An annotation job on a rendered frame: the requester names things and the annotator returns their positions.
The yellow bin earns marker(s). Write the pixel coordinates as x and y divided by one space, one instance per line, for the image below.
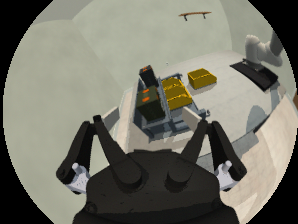
199 78
170 83
173 98

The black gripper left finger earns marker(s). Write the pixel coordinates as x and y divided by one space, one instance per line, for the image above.
73 171

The dark green case with orange latches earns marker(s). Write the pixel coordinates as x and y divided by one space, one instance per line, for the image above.
150 104

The black case with orange latches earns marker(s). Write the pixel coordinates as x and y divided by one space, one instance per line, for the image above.
148 76

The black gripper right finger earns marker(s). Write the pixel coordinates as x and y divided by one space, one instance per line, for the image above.
229 168

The grey metal shelf rack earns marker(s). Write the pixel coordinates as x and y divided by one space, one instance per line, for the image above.
167 122

